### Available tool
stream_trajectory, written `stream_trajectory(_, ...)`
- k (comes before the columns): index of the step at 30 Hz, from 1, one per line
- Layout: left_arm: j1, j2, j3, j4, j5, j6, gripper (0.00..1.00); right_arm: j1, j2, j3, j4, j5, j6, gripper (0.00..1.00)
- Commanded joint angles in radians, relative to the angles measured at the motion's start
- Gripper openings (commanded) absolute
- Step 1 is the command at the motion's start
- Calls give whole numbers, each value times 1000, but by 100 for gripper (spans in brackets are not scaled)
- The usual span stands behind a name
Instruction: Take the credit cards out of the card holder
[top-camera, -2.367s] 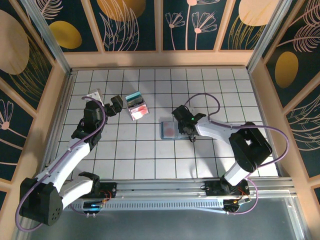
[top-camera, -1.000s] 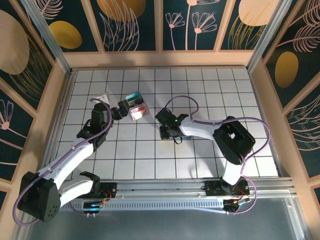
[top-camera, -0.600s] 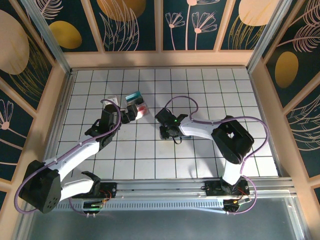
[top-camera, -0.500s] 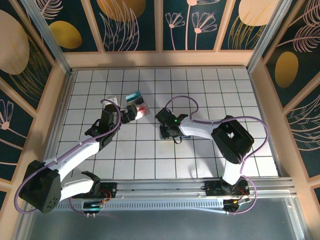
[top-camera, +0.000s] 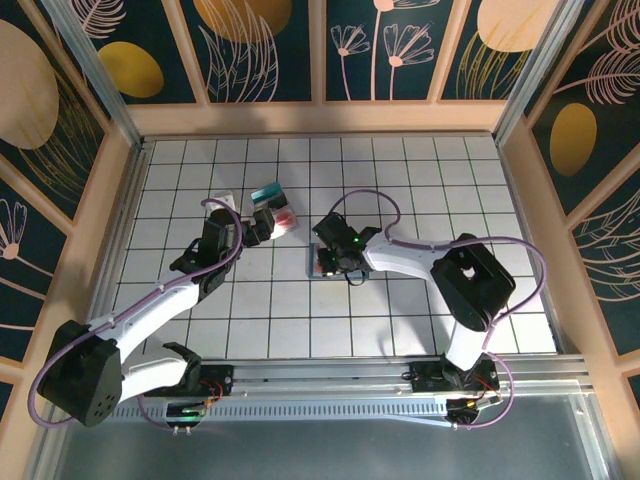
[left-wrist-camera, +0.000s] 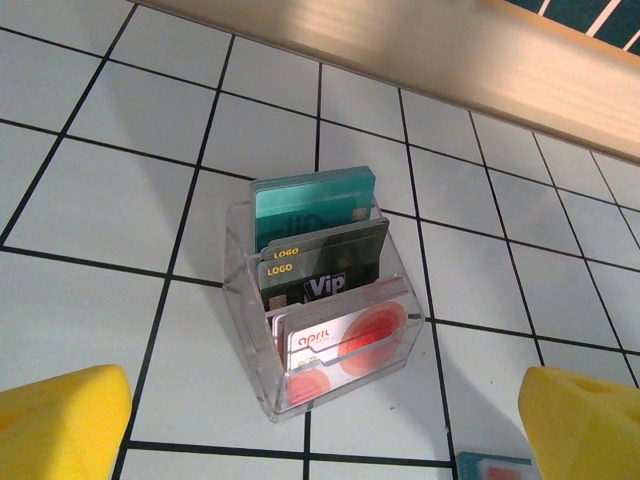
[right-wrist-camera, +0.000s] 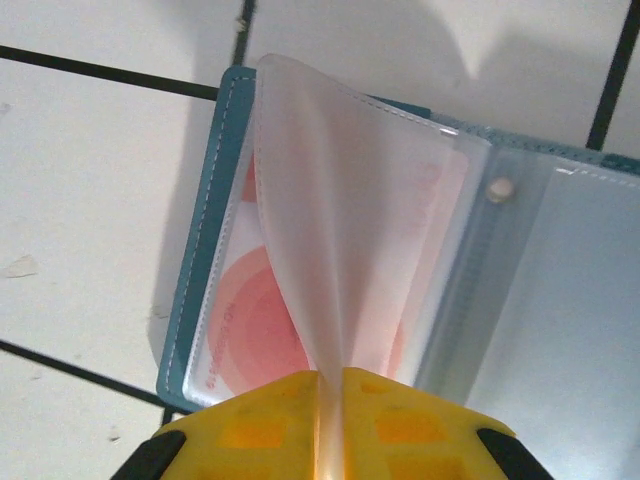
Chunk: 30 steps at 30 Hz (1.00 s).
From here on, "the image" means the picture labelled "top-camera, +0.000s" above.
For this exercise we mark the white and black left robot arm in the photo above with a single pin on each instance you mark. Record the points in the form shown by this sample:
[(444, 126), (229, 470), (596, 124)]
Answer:
[(150, 305)]

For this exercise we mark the arm base electronics board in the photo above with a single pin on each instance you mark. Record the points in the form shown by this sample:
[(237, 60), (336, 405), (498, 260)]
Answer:
[(465, 410), (187, 412)]

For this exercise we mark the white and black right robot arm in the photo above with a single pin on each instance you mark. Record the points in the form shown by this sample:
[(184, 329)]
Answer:
[(410, 257)]

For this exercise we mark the black plastic card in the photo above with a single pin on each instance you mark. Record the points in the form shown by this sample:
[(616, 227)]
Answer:
[(272, 202)]

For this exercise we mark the teal plastic card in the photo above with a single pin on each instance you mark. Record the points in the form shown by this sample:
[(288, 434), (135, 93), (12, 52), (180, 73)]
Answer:
[(265, 191)]

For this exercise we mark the clear acrylic box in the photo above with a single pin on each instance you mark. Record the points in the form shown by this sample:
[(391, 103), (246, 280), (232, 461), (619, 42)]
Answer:
[(292, 220)]

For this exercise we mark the grey metal sheet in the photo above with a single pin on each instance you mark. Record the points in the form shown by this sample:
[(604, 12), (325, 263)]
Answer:
[(300, 450)]

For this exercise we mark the aluminium table side rail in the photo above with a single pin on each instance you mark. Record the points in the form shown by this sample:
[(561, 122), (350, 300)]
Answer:
[(520, 210), (135, 190)]

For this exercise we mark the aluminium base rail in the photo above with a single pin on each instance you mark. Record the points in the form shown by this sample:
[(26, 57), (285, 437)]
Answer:
[(320, 375)]

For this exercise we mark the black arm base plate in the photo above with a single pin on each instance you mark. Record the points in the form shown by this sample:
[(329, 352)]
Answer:
[(220, 380), (425, 377)]

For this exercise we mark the aluminium frame post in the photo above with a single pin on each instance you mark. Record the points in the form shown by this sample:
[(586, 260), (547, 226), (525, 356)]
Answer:
[(537, 75), (97, 75)]

